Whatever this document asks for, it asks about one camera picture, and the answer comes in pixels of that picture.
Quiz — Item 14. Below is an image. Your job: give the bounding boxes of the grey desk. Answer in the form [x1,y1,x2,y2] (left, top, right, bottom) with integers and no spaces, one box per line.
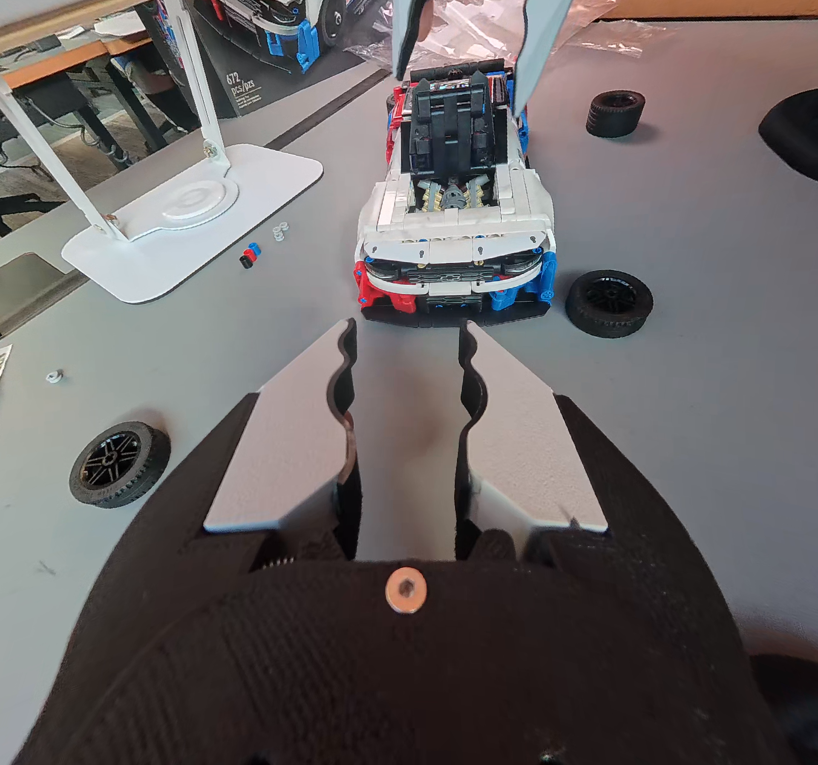
[0,11,818,765]

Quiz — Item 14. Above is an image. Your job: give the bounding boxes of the clear plastic bags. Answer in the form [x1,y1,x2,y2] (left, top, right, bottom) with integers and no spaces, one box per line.
[345,0,680,70]

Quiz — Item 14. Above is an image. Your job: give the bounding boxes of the black rounded object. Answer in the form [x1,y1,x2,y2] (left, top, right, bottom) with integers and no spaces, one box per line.
[758,89,818,182]

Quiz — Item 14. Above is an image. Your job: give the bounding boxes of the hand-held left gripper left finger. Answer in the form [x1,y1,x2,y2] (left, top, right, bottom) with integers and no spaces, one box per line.
[203,318,357,533]

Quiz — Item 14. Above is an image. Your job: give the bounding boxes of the white lamp stand base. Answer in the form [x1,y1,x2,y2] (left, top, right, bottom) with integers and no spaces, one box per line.
[0,0,325,304]

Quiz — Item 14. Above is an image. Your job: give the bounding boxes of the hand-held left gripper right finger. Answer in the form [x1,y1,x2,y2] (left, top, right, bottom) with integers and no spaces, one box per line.
[455,320,610,545]

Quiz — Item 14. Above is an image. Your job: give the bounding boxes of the white brick toy car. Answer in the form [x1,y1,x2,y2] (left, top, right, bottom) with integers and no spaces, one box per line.
[354,64,556,330]

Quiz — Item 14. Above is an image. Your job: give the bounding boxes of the toy car set box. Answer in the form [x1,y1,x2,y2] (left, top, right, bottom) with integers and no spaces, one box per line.
[133,0,395,121]

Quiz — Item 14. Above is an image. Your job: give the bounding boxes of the wooden background table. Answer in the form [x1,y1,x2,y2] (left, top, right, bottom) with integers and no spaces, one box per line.
[0,35,157,173]

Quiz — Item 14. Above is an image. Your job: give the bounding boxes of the black toy wheel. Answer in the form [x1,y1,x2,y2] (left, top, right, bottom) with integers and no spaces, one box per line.
[68,421,172,510]
[585,89,646,139]
[565,269,654,339]

